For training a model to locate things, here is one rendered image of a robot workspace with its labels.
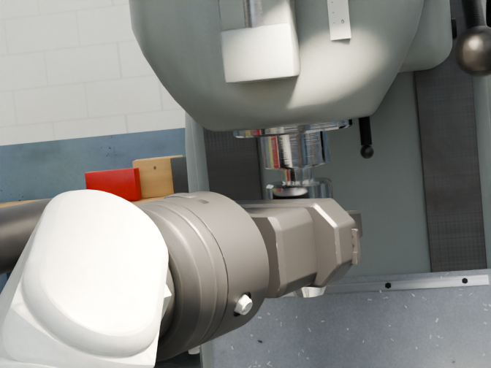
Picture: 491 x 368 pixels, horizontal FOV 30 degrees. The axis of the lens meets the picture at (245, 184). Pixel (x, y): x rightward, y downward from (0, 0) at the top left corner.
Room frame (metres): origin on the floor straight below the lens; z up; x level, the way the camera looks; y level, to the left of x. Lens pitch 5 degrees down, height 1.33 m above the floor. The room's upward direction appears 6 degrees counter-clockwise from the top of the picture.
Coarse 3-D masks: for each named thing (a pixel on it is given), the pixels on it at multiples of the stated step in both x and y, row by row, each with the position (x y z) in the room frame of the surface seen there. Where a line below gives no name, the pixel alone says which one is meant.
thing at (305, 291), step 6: (300, 288) 0.63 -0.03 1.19; (306, 288) 0.62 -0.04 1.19; (312, 288) 0.62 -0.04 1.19; (318, 288) 0.63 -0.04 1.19; (324, 288) 0.63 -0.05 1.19; (294, 294) 0.63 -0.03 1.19; (300, 294) 0.63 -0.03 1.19; (306, 294) 0.63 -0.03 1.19; (312, 294) 0.63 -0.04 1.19; (318, 294) 0.63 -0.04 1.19
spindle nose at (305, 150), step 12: (312, 132) 0.62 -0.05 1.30; (324, 132) 0.63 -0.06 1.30; (264, 144) 0.63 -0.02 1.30; (276, 144) 0.62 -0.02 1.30; (288, 144) 0.62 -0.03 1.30; (300, 144) 0.62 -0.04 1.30; (312, 144) 0.62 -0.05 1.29; (324, 144) 0.63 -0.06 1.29; (264, 156) 0.63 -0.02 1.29; (276, 156) 0.62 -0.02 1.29; (288, 156) 0.62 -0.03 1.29; (300, 156) 0.62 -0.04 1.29; (312, 156) 0.62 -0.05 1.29; (324, 156) 0.62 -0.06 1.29; (264, 168) 0.64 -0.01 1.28; (276, 168) 0.62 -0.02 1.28; (288, 168) 0.62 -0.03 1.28
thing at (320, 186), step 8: (272, 184) 0.64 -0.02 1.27; (280, 184) 0.63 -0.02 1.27; (288, 184) 0.62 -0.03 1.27; (296, 184) 0.62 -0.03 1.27; (304, 184) 0.62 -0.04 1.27; (312, 184) 0.62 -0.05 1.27; (320, 184) 0.62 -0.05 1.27; (328, 184) 0.63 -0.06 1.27; (272, 192) 0.63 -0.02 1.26; (280, 192) 0.62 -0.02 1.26; (288, 192) 0.62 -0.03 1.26; (296, 192) 0.62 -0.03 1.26; (304, 192) 0.62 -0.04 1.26; (312, 192) 0.62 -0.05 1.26; (320, 192) 0.62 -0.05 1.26; (328, 192) 0.63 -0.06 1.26
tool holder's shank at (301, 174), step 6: (294, 168) 0.62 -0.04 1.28; (300, 168) 0.62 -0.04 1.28; (306, 168) 0.63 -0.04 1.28; (312, 168) 0.63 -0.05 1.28; (282, 174) 0.64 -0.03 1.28; (288, 174) 0.63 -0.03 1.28; (294, 174) 0.63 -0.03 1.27; (300, 174) 0.63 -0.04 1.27; (306, 174) 0.63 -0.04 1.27; (312, 174) 0.63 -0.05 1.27; (282, 180) 0.64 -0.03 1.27; (288, 180) 0.63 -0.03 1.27; (294, 180) 0.63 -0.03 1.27; (300, 180) 0.63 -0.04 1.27; (306, 180) 0.63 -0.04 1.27
